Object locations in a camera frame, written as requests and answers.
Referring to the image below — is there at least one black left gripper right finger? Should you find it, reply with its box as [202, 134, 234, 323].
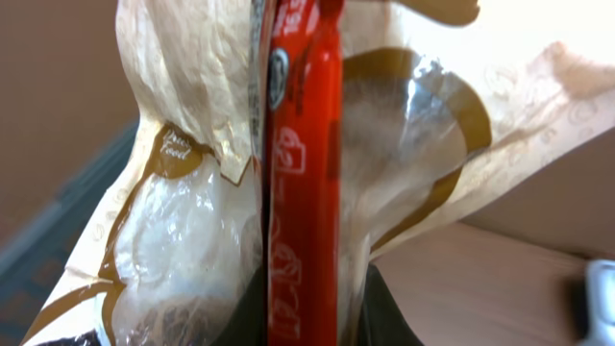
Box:
[356, 264, 424, 346]

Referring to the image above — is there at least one grey plastic mesh basket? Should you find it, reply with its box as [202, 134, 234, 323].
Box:
[1, 123, 138, 345]

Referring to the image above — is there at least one beige snack pouch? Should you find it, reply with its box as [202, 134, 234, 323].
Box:
[23, 1, 614, 345]

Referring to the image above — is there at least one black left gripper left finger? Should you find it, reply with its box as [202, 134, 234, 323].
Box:
[211, 266, 267, 346]

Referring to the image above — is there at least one white barcode scanner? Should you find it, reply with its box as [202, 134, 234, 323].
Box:
[578, 259, 614, 346]

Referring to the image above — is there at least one red stick sachet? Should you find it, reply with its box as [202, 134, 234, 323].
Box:
[266, 0, 344, 346]

